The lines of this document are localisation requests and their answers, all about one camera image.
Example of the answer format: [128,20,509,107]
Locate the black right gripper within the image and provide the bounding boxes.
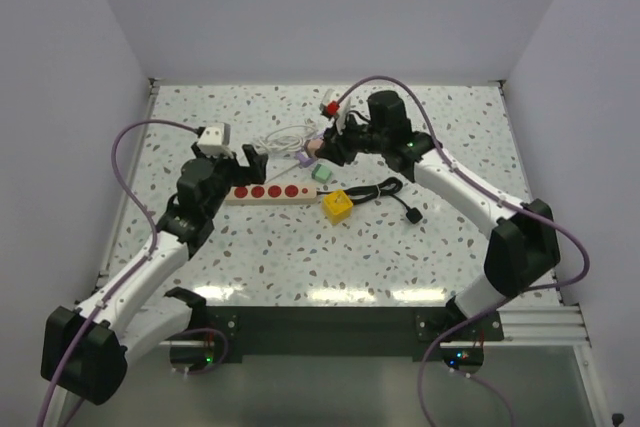
[315,111,388,168]

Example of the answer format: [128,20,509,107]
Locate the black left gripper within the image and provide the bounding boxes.
[191,142,266,218]

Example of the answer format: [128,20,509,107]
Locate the pink brown USB charger plug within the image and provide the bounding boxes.
[305,138,324,159]

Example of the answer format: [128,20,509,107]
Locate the beige power strip red sockets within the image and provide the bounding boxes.
[225,183,318,206]

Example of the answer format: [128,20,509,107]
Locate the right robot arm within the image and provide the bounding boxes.
[315,90,560,340]

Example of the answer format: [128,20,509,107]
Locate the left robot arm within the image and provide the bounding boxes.
[40,144,268,405]

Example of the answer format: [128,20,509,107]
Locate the green USB charger plug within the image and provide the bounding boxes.
[311,164,332,184]

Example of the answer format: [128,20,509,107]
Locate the purple power strip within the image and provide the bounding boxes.
[294,148,316,168]

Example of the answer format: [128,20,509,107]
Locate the yellow cube socket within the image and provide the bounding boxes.
[322,190,354,226]

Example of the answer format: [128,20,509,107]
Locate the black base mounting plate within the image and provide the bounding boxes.
[148,305,506,366]

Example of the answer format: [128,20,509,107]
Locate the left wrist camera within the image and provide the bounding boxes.
[196,123,233,157]

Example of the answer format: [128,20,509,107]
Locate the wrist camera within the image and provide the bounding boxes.
[196,123,233,157]
[320,89,352,135]

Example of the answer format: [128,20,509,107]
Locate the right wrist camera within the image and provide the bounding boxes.
[320,89,352,135]

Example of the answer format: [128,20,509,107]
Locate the white power cable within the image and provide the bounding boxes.
[249,119,321,182]

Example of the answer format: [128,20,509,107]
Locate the black power cable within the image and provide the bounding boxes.
[315,177,424,224]

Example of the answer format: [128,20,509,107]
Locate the aluminium rail frame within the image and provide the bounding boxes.
[37,77,616,427]

